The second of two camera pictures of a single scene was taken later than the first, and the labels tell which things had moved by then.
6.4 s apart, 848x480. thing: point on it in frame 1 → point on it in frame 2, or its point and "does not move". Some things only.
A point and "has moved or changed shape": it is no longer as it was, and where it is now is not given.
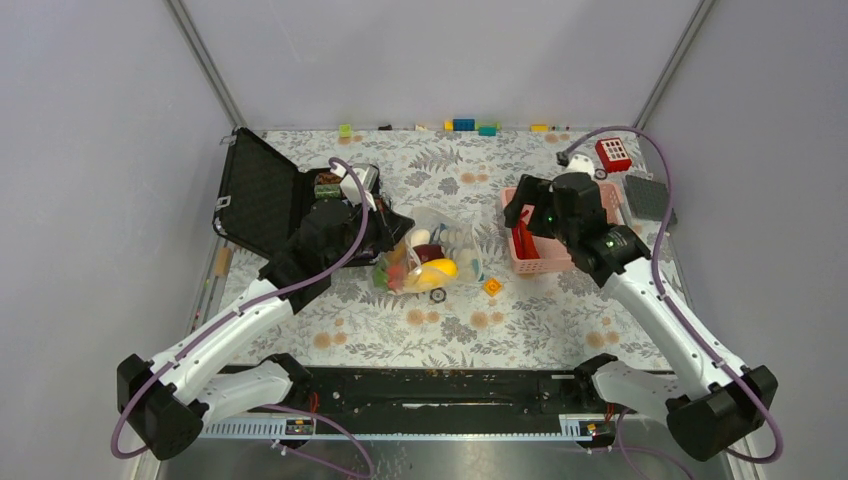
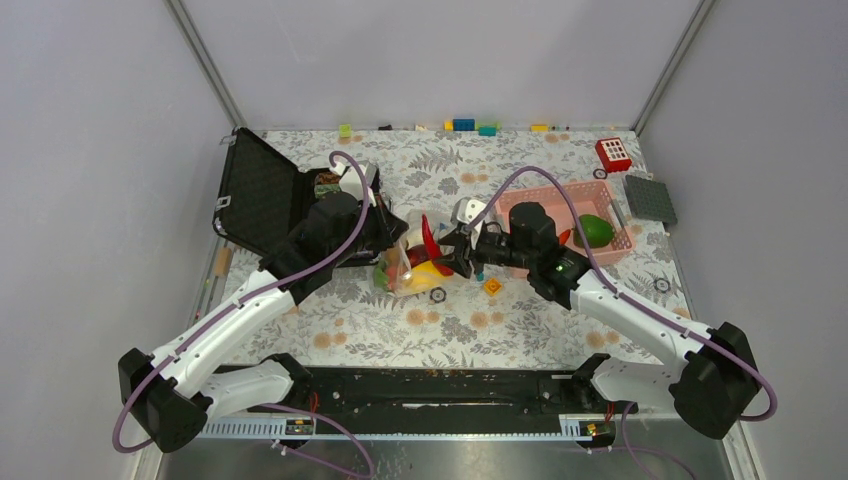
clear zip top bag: [436, 249] does not move
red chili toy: [525, 244] has moved or changed shape
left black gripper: [390, 224] does not move
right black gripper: [531, 191] → [460, 260]
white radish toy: [420, 237] does not move
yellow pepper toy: [432, 274] does not move
